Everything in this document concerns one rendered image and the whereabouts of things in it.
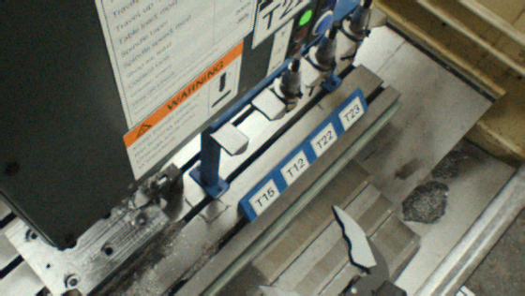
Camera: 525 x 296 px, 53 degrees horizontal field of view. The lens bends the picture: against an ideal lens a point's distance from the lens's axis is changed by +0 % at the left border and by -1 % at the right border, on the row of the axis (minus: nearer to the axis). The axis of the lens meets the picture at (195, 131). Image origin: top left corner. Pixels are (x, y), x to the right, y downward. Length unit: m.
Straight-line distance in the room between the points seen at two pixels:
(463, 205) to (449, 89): 0.34
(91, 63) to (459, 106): 1.40
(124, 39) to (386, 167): 1.31
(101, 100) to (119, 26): 0.07
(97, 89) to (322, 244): 1.14
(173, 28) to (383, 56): 1.31
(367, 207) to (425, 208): 0.20
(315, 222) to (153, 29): 1.13
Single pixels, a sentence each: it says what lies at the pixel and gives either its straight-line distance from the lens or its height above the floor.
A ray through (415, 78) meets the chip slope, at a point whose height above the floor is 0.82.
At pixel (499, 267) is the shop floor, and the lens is 2.49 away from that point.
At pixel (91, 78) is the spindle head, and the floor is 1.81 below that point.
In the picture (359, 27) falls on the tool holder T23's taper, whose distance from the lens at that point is 1.17.
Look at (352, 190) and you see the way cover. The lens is 1.55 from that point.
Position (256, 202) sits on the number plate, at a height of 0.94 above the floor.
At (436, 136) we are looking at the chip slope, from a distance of 1.64.
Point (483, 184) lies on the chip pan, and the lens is 1.78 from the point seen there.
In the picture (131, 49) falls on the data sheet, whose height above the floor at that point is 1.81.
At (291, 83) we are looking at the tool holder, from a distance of 1.03.
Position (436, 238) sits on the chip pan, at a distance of 1.66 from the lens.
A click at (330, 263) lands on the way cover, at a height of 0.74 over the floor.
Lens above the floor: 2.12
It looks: 63 degrees down
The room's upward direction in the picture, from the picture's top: 1 degrees counter-clockwise
